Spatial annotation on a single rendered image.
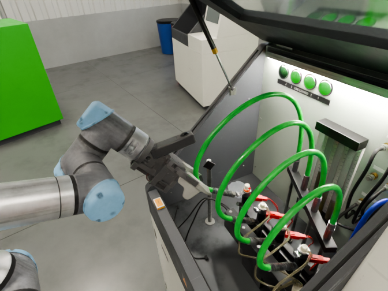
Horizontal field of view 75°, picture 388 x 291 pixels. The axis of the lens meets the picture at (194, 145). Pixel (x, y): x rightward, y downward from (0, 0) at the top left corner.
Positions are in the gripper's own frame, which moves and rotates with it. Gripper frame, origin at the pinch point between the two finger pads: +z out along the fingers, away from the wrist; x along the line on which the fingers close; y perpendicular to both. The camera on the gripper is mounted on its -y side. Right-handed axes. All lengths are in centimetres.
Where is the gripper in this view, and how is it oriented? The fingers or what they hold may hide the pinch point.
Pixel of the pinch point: (205, 183)
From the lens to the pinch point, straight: 71.1
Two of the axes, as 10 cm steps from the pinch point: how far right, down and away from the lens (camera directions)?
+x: 2.2, 3.4, -9.1
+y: -6.4, 7.6, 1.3
